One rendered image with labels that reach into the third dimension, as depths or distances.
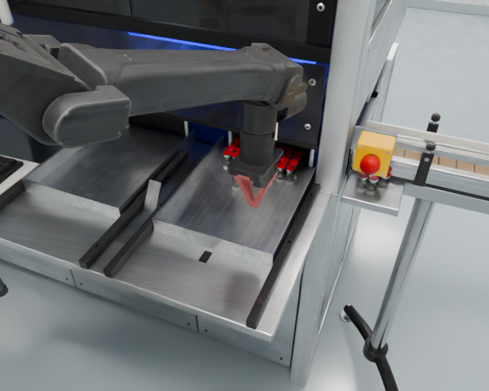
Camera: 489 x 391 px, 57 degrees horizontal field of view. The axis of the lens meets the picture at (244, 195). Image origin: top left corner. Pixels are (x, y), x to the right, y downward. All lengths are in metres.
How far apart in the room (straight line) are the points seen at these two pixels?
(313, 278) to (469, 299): 1.02
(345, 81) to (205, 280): 0.46
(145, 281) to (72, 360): 1.05
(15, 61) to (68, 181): 0.81
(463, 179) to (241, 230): 0.51
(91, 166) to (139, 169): 0.12
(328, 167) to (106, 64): 0.67
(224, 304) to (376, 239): 1.51
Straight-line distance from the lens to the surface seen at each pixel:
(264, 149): 0.72
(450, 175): 1.10
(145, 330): 1.87
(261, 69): 0.59
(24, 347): 1.98
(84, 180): 1.12
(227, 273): 0.85
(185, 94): 0.49
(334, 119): 0.93
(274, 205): 0.98
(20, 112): 0.35
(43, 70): 0.34
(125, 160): 1.16
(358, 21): 0.85
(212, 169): 1.09
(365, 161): 0.93
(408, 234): 1.27
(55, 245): 0.97
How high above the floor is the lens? 1.53
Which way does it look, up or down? 40 degrees down
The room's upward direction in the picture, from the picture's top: straight up
